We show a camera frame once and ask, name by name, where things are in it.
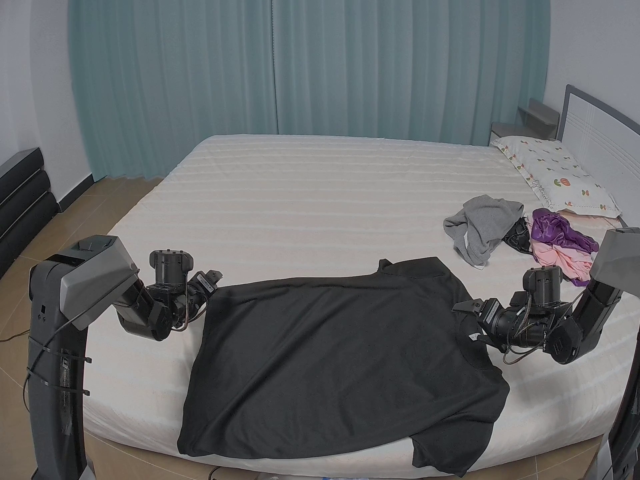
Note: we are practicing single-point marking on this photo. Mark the grey bedside table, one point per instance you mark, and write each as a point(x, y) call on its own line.
point(505, 130)

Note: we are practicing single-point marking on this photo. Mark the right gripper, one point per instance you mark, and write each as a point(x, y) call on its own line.
point(507, 328)

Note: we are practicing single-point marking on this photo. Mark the bed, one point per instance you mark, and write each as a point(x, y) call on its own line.
point(300, 208)

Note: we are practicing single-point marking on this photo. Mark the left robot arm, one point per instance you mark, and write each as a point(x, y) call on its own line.
point(95, 273)

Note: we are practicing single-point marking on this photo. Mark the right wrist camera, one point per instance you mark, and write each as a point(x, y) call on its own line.
point(518, 302)

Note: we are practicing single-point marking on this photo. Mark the black shiny garment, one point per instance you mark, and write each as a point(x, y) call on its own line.
point(517, 235)

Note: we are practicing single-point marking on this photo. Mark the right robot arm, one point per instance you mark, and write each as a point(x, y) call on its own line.
point(615, 258)

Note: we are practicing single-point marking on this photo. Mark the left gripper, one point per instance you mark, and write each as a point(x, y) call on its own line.
point(200, 293)

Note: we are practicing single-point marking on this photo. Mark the white printed pillow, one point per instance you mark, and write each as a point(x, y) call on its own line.
point(560, 173)

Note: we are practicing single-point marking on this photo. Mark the black chest of drawers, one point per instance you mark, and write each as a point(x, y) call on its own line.
point(25, 203)

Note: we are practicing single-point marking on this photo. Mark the purple satin garment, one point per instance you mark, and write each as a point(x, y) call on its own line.
point(555, 228)

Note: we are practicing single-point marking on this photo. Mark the pink garment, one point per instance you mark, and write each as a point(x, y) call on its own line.
point(555, 258)

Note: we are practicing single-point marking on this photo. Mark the grey garment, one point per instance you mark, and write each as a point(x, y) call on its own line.
point(485, 220)

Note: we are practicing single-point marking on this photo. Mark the black T-shirt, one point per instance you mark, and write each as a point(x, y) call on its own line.
point(340, 358)

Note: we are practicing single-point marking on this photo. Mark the blue-green curtain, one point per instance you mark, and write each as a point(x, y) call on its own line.
point(175, 68)
point(410, 53)

